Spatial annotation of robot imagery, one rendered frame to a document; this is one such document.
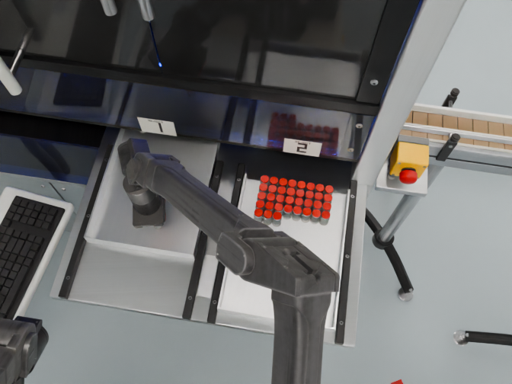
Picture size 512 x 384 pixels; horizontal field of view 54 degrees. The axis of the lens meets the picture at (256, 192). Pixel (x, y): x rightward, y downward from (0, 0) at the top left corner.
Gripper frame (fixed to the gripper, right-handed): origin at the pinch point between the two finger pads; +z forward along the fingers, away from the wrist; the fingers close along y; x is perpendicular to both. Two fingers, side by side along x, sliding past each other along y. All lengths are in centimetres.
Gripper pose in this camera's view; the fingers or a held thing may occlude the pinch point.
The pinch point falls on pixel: (155, 219)
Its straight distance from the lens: 120.6
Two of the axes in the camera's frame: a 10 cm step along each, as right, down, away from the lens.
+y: -0.9, -9.0, 4.2
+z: 0.1, 4.2, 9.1
